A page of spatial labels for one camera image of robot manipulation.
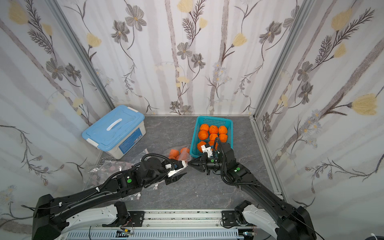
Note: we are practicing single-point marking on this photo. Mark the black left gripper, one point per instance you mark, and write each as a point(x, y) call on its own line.
point(173, 177)

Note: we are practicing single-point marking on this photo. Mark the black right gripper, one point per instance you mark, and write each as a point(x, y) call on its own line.
point(203, 163)

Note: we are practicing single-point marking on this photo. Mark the clear zip-top bag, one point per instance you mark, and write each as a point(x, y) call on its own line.
point(131, 181)
point(180, 153)

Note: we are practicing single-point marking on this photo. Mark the orange from bag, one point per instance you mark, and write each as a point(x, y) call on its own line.
point(174, 154)
point(212, 137)
point(214, 145)
point(201, 146)
point(223, 137)

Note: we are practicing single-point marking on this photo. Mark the clear zip-top bag front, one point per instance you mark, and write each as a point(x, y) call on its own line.
point(131, 181)

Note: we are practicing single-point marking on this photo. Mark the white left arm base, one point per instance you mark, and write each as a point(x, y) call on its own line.
point(116, 218)

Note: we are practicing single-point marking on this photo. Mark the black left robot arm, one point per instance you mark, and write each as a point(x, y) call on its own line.
point(51, 215)

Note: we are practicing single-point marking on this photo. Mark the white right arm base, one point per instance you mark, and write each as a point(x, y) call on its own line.
point(247, 215)

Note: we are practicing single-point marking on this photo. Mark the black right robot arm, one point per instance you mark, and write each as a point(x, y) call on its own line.
point(280, 219)

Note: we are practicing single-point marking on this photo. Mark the teal plastic basket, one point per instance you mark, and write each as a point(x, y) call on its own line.
point(210, 121)

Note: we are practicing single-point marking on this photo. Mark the blue lid storage box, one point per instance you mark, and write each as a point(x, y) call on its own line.
point(116, 132)

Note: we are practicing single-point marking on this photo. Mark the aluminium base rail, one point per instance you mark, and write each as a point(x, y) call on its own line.
point(197, 224)

